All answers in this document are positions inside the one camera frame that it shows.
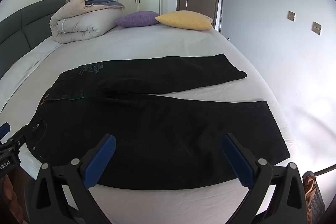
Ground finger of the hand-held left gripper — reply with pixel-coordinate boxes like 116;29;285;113
7;123;37;153
0;122;11;138

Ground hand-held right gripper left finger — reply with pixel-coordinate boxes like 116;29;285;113
25;134;117;224

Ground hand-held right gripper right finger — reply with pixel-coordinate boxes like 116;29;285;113
222;133;309;224

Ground black pants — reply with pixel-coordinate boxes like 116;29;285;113
25;53;290;191

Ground person's left hand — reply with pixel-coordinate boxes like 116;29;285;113
0;174;25;216

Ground brown crumpled bag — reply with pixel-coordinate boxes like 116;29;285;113
302;172;326;224

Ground grey padded headboard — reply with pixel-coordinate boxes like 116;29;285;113
0;0;70;77

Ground folded beige duvet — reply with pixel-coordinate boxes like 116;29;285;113
49;0;125;44

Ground bed with white sheet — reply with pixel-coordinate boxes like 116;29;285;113
0;22;297;224

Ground purple pillow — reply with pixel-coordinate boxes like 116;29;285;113
115;11;161;28

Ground yellow pillow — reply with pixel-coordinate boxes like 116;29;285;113
155;10;214;30

